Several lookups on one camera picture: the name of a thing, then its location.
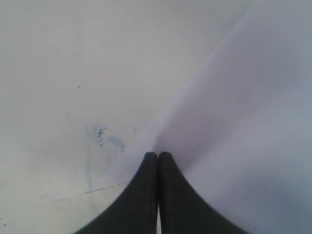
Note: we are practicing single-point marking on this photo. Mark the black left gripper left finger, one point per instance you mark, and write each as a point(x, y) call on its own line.
point(135, 209)

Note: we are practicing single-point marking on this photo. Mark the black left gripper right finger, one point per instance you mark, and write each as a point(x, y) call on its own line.
point(182, 210)

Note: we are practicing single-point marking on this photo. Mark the white paper sheet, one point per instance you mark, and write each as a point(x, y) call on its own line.
point(241, 129)

